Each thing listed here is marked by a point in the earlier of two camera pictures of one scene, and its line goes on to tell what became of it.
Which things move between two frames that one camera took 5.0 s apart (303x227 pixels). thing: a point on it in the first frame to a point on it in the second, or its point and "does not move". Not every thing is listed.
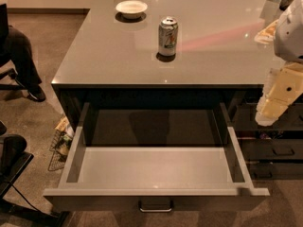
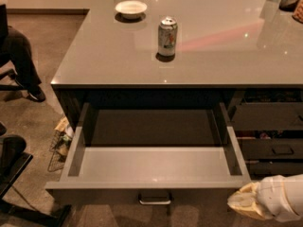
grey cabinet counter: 169,46 does not move
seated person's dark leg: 21,53 does not move
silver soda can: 168,36 does not move
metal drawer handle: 155,210 to 154,202
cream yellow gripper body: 291,37 to 274,197
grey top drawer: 154,157 does not move
